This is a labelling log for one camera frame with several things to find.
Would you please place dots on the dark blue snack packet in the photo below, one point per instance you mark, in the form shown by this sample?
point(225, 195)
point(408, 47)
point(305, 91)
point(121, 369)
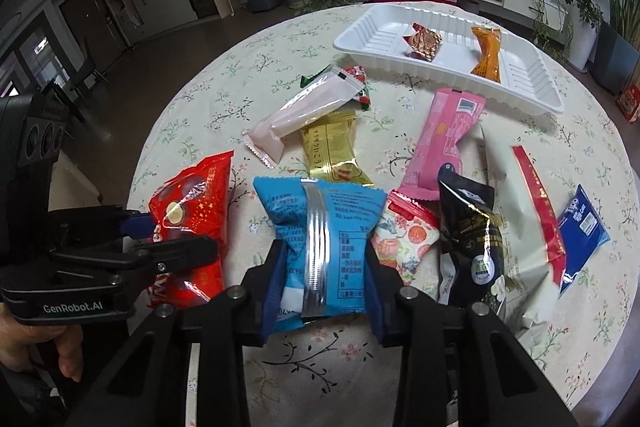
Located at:
point(582, 232)

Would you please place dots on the person's left hand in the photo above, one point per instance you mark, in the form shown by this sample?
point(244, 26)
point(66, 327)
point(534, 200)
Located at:
point(67, 352)

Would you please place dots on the black snack packet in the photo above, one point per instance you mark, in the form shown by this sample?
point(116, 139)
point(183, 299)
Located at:
point(470, 217)

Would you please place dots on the gold snack packet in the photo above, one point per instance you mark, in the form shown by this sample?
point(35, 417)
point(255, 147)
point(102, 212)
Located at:
point(332, 147)

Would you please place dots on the green red snack packet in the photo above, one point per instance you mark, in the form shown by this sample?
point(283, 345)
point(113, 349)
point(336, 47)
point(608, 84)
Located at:
point(361, 94)

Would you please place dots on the floral tablecloth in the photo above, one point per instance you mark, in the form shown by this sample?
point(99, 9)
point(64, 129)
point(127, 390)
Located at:
point(210, 117)

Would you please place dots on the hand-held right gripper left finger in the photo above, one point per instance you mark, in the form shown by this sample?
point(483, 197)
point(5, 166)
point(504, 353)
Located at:
point(275, 277)

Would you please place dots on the floral white snack packet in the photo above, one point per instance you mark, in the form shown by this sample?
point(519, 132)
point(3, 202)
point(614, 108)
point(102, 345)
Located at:
point(405, 237)

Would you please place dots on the pale pink snack packet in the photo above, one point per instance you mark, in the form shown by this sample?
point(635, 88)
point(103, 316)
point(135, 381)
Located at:
point(305, 112)

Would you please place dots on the red gold candy packet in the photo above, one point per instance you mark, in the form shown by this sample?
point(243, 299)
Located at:
point(425, 43)

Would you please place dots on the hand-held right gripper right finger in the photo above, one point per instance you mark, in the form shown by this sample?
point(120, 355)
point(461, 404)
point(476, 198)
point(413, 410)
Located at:
point(377, 297)

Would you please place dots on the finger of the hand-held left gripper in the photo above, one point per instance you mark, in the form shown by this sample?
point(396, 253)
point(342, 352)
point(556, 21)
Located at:
point(137, 223)
point(175, 252)

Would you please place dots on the white plastic tray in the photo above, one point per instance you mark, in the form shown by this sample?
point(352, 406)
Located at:
point(380, 32)

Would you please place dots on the red printed box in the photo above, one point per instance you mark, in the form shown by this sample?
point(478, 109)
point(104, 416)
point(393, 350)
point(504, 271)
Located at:
point(631, 103)

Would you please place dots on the cream red-striped snack packet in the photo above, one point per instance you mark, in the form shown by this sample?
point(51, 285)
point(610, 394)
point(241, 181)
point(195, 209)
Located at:
point(520, 257)

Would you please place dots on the light blue snack packet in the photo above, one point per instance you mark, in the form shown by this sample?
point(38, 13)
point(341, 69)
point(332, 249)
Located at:
point(345, 217)

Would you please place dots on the large-leaf plant in blue-grey pot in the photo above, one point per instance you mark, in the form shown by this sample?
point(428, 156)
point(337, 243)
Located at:
point(617, 57)

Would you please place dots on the orange candy packet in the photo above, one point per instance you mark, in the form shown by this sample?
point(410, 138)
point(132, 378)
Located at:
point(487, 57)

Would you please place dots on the plant in tall white pot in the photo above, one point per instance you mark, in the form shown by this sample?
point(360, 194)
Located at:
point(582, 42)

